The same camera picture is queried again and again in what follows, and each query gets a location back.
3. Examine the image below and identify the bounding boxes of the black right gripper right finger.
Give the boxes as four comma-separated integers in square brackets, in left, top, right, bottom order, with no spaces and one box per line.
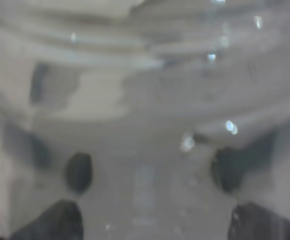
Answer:
[227,202,290,240]

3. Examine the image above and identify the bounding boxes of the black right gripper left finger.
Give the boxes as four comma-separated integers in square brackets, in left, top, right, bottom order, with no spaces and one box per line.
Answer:
[8,200,84,240]

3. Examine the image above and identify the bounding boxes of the clear plastic water bottle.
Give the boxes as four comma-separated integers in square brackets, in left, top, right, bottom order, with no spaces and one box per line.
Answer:
[0,0,290,240]

